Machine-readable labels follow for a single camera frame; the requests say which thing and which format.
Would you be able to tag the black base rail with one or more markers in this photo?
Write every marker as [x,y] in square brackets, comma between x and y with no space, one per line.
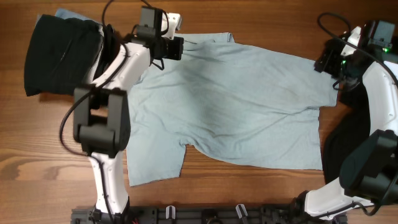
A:
[255,215]

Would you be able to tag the folded black shirt on stack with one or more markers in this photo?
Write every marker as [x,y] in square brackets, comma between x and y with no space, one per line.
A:
[64,53]

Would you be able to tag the light blue t-shirt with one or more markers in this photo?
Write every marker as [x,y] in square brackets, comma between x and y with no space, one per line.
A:
[235,103]

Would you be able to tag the folded light blue shirt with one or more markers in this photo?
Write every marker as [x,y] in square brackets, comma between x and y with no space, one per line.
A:
[62,18]

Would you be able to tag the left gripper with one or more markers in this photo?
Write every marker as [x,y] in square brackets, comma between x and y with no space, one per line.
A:
[178,45]

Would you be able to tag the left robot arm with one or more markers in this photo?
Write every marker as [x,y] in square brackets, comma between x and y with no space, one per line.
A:
[101,121]

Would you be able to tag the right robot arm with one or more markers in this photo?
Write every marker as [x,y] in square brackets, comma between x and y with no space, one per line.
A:
[360,155]

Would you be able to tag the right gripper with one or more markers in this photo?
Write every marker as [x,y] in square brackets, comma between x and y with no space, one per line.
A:
[326,61]

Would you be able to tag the black shirt on right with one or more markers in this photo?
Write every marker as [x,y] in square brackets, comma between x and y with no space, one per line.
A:
[363,45]

